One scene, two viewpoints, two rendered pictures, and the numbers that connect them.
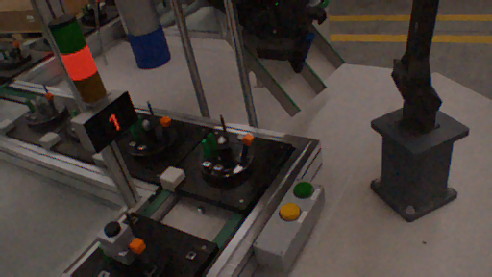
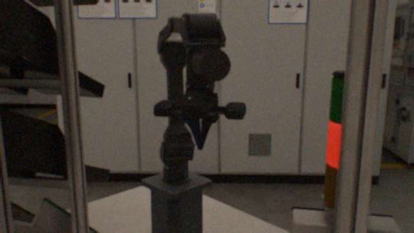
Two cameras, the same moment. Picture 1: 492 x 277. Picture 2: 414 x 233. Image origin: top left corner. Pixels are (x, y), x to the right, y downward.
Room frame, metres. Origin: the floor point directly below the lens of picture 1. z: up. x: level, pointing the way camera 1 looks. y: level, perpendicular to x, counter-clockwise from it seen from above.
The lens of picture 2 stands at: (1.06, 0.58, 1.45)
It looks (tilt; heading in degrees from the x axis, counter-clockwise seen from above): 12 degrees down; 244
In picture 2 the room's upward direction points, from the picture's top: straight up
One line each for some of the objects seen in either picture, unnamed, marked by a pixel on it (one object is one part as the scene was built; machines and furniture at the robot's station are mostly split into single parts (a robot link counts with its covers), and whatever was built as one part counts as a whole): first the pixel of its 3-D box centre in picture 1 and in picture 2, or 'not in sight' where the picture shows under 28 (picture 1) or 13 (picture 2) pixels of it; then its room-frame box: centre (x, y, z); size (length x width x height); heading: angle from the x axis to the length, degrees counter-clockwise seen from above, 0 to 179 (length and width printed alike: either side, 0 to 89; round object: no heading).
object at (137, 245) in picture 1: (139, 255); not in sight; (0.52, 0.24, 1.04); 0.04 x 0.02 x 0.08; 53
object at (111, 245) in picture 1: (114, 238); not in sight; (0.55, 0.28, 1.06); 0.08 x 0.04 x 0.07; 54
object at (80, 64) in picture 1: (79, 62); (350, 143); (0.73, 0.28, 1.33); 0.05 x 0.05 x 0.05
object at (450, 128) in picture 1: (415, 160); (176, 212); (0.70, -0.36, 0.96); 0.15 x 0.15 x 0.20; 17
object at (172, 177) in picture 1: (223, 150); not in sight; (0.81, 0.07, 1.01); 0.24 x 0.24 x 0.13; 53
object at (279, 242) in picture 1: (291, 222); not in sight; (0.62, -0.05, 0.93); 0.21 x 0.07 x 0.06; 143
